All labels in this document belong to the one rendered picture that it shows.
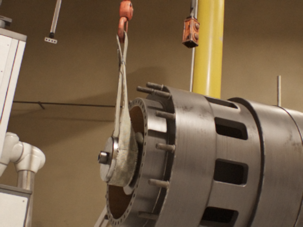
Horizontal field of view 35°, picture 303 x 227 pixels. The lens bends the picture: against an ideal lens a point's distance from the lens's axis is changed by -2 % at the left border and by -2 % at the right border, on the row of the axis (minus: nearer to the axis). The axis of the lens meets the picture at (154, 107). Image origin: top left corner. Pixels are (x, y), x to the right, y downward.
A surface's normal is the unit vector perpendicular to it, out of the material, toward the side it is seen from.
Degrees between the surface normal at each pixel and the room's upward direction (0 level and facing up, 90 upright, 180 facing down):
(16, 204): 90
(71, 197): 90
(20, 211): 90
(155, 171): 109
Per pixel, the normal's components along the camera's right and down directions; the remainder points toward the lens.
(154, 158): 0.33, -0.18
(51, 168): -0.11, -0.38
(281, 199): 0.29, 0.03
